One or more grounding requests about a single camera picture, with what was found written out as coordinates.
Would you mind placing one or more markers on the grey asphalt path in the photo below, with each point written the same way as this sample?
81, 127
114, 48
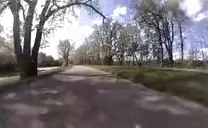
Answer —
92, 100

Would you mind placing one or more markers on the small bare tree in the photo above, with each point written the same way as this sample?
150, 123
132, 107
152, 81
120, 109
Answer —
65, 50

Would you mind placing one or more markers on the row of trees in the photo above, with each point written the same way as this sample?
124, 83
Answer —
142, 43

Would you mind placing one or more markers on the pale side road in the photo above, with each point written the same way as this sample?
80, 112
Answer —
47, 69

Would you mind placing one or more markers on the green grass stretch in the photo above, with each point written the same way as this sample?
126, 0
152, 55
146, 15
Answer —
172, 81

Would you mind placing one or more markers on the large multi-trunk bare tree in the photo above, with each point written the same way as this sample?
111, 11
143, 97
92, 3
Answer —
29, 56

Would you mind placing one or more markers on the narrow grass verge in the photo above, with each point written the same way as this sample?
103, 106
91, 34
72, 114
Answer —
12, 84

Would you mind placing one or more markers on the dark hedge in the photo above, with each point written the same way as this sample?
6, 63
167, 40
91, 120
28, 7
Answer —
3, 68

